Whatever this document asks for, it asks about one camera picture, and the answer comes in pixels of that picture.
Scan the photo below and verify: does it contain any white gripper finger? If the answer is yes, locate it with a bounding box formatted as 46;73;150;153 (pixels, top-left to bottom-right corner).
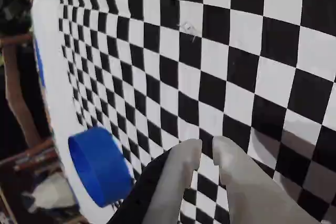
213;135;324;224

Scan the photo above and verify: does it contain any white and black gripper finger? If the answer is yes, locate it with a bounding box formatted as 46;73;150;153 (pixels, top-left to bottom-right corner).
111;139;203;224

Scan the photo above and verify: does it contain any blue round box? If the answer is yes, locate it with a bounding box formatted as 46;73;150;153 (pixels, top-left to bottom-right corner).
68;126;135;208

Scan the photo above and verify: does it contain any blue white paper penguin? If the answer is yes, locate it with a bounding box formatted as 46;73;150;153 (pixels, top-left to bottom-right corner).
22;176;77;215

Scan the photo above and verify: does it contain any checkerboard printed white mat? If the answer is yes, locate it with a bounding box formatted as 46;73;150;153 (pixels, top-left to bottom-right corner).
30;0;336;224

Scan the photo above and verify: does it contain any blue tape strip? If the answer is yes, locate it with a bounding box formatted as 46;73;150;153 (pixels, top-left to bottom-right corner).
33;38;47;89

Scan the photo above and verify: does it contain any brown wooden chair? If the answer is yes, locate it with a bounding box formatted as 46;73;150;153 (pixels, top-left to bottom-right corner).
0;34;62;172

